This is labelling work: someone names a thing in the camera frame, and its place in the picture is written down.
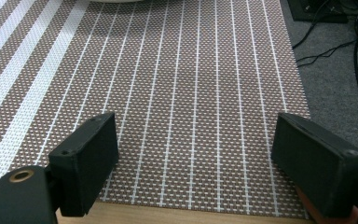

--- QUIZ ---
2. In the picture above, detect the green bowl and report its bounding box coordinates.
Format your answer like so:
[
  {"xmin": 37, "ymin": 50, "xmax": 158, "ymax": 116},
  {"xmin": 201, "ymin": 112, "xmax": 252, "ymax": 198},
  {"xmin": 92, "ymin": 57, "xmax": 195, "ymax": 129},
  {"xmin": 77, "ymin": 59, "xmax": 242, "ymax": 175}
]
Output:
[{"xmin": 89, "ymin": 0, "xmax": 145, "ymax": 4}]

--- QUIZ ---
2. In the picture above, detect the black stand base plate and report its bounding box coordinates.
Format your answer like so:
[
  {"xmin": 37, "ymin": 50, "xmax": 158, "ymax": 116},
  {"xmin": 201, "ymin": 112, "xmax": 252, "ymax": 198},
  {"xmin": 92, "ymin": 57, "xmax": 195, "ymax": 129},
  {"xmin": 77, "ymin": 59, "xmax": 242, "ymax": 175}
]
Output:
[{"xmin": 287, "ymin": 0, "xmax": 350, "ymax": 24}]

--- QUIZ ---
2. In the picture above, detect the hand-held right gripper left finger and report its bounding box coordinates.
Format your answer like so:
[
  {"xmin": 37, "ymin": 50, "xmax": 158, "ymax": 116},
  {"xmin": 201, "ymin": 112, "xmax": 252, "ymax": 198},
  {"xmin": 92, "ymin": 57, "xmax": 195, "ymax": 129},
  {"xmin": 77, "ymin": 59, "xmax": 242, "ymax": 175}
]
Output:
[{"xmin": 48, "ymin": 112, "xmax": 119, "ymax": 217}]

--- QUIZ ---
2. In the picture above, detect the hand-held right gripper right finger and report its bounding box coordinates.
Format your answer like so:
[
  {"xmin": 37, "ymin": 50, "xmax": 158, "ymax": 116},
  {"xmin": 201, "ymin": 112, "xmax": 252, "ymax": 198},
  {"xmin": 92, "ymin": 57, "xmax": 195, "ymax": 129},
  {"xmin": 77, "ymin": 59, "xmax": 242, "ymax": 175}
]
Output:
[{"xmin": 270, "ymin": 112, "xmax": 358, "ymax": 224}]

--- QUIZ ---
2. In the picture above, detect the brown white striped placemat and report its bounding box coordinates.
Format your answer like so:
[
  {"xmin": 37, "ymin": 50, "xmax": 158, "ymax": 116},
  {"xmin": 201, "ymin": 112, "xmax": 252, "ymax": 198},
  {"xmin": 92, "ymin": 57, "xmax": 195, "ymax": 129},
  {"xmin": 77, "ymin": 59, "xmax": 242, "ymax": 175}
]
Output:
[{"xmin": 0, "ymin": 0, "xmax": 311, "ymax": 219}]

